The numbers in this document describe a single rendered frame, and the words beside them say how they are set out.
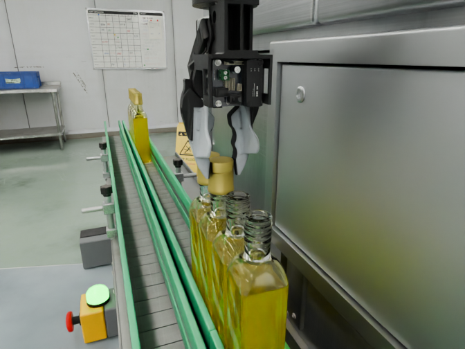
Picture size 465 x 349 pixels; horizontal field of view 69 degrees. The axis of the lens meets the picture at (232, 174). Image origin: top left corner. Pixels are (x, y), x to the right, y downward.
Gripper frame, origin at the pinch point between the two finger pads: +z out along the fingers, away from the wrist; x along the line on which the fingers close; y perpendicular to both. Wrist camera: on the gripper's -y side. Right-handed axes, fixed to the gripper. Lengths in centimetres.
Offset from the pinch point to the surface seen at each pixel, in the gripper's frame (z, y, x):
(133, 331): 19.7, 4.0, -13.3
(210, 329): 19.7, 7.1, -4.0
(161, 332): 28.2, -3.6, -9.1
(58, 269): 41, -50, -31
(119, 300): 28.3, -13.9, -15.1
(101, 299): 32.1, -20.6, -18.6
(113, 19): -69, -576, 12
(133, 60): -8, -577, 38
